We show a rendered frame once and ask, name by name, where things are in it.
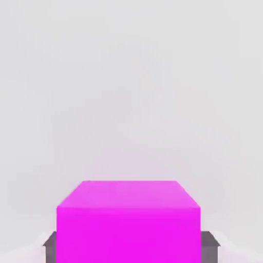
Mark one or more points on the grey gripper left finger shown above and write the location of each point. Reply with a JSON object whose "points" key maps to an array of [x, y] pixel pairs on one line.
{"points": [[51, 249]]}

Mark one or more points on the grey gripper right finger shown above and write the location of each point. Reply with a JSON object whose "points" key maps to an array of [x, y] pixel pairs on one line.
{"points": [[207, 249]]}

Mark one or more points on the small magenta cube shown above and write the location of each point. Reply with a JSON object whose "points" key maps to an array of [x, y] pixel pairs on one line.
{"points": [[128, 226]]}

